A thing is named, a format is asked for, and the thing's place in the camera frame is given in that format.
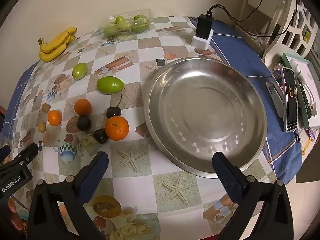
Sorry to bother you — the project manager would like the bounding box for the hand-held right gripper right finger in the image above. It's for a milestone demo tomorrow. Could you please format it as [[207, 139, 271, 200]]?
[[212, 152, 295, 240]]

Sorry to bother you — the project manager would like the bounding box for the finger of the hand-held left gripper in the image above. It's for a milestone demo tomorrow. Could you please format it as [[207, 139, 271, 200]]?
[[11, 142, 39, 166], [0, 145, 11, 163]]

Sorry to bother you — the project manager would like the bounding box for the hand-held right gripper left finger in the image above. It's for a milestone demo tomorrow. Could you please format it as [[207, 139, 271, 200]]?
[[28, 151, 109, 240]]

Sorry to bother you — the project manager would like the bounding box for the small orange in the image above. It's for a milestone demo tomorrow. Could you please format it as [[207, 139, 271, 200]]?
[[47, 110, 62, 127]]

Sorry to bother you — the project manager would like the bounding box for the large orange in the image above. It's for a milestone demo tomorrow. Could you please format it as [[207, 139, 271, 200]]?
[[105, 116, 130, 141]]

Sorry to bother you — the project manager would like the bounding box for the dark cherry with stem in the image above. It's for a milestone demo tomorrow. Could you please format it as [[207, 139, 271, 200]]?
[[106, 94, 123, 119]]

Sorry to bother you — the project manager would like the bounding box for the medium orange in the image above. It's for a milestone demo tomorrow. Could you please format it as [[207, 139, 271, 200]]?
[[74, 99, 92, 116]]

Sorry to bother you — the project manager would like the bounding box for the stainless steel bowl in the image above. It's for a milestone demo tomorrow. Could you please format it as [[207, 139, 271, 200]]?
[[144, 57, 268, 179]]

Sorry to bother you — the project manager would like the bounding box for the large green jujube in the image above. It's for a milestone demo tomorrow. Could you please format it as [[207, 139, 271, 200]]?
[[97, 76, 125, 95]]

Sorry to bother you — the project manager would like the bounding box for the small green jujube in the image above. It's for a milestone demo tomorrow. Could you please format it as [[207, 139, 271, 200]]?
[[72, 63, 88, 81]]

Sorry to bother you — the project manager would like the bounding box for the checkered printed tablecloth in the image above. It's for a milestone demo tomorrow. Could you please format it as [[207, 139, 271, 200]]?
[[0, 15, 304, 240]]

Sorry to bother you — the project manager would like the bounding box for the grey phone stand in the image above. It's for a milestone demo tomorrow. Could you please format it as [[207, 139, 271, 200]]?
[[265, 81, 285, 118]]

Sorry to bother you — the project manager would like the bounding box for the black smartphone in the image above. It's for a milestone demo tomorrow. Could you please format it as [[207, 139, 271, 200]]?
[[280, 66, 298, 133]]

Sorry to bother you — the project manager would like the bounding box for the yellow banana bunch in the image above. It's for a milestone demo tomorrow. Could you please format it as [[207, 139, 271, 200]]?
[[38, 27, 77, 63]]

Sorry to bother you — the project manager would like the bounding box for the black remote control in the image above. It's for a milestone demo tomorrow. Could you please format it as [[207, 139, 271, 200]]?
[[296, 79, 313, 118]]

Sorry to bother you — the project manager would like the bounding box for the colourful snack packet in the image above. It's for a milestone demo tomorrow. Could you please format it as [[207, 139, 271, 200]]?
[[273, 63, 283, 81]]

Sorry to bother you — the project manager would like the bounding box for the white bottle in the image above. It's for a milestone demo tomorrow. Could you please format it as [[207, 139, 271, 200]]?
[[289, 59, 303, 81]]

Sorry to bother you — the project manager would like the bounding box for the white tray with green rim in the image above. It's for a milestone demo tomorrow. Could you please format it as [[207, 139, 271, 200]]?
[[282, 52, 320, 130]]

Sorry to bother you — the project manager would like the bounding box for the white adapter stand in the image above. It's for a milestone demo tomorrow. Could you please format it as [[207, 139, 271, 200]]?
[[192, 29, 214, 51]]

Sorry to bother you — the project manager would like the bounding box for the black power adapter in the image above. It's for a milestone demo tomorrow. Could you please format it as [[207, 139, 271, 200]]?
[[195, 11, 213, 40]]

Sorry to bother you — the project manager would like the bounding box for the pile of green jujubes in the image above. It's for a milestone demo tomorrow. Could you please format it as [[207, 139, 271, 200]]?
[[103, 14, 149, 37]]

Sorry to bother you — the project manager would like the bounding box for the white lattice chair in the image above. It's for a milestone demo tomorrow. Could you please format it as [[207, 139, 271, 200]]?
[[262, 0, 320, 65]]

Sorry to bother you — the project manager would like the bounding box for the clear plastic clamshell box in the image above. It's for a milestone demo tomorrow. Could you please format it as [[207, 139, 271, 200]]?
[[101, 9, 153, 38]]

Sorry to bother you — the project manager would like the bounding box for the white wooden shelf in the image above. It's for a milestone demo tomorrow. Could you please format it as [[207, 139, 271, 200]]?
[[240, 0, 287, 30]]

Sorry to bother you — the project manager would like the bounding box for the black adapter cable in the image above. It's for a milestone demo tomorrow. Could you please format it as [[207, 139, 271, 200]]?
[[206, 0, 300, 38]]

